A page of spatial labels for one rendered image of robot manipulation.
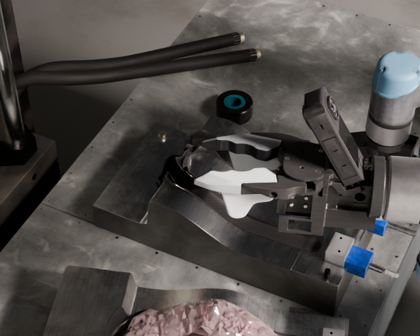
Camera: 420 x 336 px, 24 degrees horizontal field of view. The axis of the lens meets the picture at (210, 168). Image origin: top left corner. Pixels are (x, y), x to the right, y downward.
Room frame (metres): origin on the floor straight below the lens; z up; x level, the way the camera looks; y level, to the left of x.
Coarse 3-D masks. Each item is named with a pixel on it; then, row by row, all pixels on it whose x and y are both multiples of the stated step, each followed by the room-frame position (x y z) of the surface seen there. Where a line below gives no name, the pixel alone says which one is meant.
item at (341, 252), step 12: (336, 240) 1.12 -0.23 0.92; (348, 240) 1.12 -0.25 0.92; (336, 252) 1.09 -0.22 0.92; (348, 252) 1.10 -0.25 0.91; (360, 252) 1.10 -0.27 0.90; (372, 252) 1.10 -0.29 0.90; (336, 264) 1.08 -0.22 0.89; (348, 264) 1.08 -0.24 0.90; (360, 264) 1.07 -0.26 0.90; (372, 264) 1.08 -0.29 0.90; (360, 276) 1.07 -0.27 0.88; (396, 276) 1.06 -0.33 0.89
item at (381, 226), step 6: (378, 222) 1.17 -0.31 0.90; (384, 222) 1.17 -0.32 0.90; (390, 222) 1.18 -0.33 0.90; (378, 228) 1.17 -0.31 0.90; (384, 228) 1.16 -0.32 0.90; (390, 228) 1.17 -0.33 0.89; (396, 228) 1.17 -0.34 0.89; (402, 228) 1.17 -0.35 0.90; (408, 228) 1.17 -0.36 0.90; (378, 234) 1.16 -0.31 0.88; (408, 234) 1.16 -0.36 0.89; (414, 234) 1.15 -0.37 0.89
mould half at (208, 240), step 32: (160, 128) 1.47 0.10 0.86; (224, 128) 1.39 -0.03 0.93; (128, 160) 1.38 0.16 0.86; (160, 160) 1.38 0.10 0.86; (192, 160) 1.30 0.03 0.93; (128, 192) 1.29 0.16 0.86; (160, 192) 1.22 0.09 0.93; (96, 224) 1.25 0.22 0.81; (128, 224) 1.22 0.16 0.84; (160, 224) 1.19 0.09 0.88; (192, 224) 1.16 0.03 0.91; (224, 224) 1.17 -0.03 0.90; (288, 224) 1.18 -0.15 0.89; (192, 256) 1.16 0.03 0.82; (224, 256) 1.13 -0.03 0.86; (256, 256) 1.11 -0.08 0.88; (288, 256) 1.11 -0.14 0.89; (320, 256) 1.10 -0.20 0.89; (288, 288) 1.07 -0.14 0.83; (320, 288) 1.05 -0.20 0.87
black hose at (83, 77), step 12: (24, 72) 1.56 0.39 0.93; (36, 72) 1.56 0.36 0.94; (48, 72) 1.56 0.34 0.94; (60, 72) 1.56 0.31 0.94; (72, 72) 1.56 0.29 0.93; (84, 72) 1.57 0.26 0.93; (96, 72) 1.57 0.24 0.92; (108, 72) 1.58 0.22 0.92; (24, 84) 1.54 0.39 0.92; (36, 84) 1.54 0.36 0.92; (48, 84) 1.54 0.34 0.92; (60, 84) 1.54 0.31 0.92; (72, 84) 1.55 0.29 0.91; (84, 84) 1.56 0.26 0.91
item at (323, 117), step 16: (320, 96) 0.79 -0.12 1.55; (304, 112) 0.77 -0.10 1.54; (320, 112) 0.77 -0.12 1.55; (336, 112) 0.78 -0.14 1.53; (320, 128) 0.76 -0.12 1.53; (336, 128) 0.76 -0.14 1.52; (320, 144) 0.76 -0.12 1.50; (336, 144) 0.76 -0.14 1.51; (352, 144) 0.78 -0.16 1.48; (336, 160) 0.75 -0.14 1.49; (352, 160) 0.75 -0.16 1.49; (352, 176) 0.75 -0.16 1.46
